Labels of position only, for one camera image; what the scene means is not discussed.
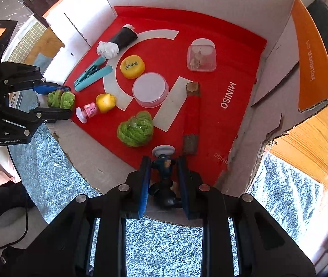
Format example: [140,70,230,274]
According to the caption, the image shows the round white plastic container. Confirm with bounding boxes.
[132,72,169,108]

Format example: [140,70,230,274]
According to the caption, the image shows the small doll figure black hair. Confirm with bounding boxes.
[148,145,183,209]

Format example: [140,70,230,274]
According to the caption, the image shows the yellow bottle cap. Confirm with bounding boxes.
[119,55,145,79]

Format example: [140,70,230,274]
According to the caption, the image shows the yellow small toy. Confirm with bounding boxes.
[96,93,116,113]

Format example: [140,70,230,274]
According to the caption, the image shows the white figure piece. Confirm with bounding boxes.
[96,41,119,59]

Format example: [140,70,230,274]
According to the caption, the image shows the teal thread snips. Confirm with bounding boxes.
[74,56,113,92]

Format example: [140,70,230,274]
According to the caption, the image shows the blue terry towel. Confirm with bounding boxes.
[8,92,325,277]

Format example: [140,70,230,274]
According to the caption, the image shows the wooden stick with red thread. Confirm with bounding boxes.
[183,82,200,155]

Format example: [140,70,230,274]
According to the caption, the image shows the clear square plastic box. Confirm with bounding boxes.
[186,38,216,72]

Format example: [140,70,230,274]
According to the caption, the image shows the orange cardboard box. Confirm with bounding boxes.
[50,0,328,196]

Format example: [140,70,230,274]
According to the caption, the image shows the green fuzzy ball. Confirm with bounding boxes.
[116,111,154,147]
[47,89,75,110]

